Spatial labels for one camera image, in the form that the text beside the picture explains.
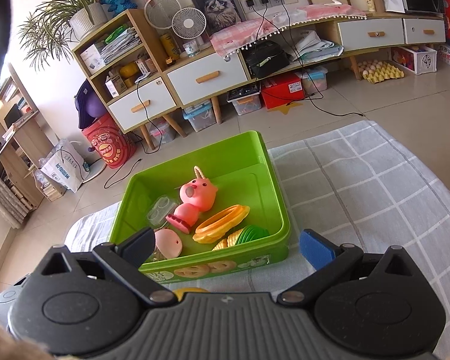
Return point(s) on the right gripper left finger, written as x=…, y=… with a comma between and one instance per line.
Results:
x=121, y=263

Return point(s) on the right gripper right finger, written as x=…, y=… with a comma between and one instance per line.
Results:
x=331, y=262

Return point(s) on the yellow green ridged toy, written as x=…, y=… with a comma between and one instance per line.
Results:
x=247, y=234

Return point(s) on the pink dome toy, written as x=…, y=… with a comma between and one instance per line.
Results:
x=168, y=244

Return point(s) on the yellow toy pot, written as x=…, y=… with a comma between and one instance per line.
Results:
x=181, y=292

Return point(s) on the clear plastic case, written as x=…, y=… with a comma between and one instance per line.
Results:
x=163, y=206

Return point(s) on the grey checked table cloth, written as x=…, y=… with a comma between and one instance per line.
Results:
x=355, y=184

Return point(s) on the green cookie tin box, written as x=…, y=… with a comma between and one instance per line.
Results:
x=242, y=171

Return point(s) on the white paper shopping bag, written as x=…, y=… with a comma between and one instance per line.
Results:
x=65, y=165

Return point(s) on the clear storage bin blue lid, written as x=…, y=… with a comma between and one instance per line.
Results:
x=200, y=116

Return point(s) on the wooden desk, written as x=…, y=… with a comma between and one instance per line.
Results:
x=23, y=143

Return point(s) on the red shoe box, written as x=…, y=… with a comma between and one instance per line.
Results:
x=281, y=90

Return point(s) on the yellow egg tray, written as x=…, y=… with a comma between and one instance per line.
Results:
x=375, y=71

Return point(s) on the wooden drawer cabinet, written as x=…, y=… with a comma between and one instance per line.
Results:
x=189, y=81

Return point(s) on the black bag on shelf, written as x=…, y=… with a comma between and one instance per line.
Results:
x=265, y=58

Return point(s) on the low wooden tv bench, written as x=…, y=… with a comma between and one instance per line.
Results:
x=361, y=36

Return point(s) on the potted green plant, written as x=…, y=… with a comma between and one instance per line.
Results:
x=46, y=32

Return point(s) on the pink checked cloth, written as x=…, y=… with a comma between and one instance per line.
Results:
x=245, y=34

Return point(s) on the white desk fan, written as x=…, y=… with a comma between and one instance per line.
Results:
x=188, y=23

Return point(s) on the framed cat picture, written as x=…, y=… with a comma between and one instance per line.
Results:
x=220, y=14

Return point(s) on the orange yellow ring toy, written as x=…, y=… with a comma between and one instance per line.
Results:
x=219, y=224

